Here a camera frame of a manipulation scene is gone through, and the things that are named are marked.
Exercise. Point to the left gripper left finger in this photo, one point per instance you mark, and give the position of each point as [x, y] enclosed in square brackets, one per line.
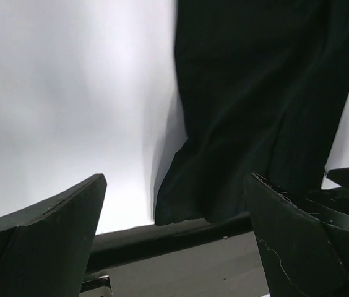
[44, 248]

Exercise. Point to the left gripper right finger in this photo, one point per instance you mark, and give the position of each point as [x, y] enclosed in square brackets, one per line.
[303, 241]

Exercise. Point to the black t-shirt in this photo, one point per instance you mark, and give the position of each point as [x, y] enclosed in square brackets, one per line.
[262, 85]

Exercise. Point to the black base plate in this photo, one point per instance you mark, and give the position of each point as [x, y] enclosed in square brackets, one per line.
[127, 246]

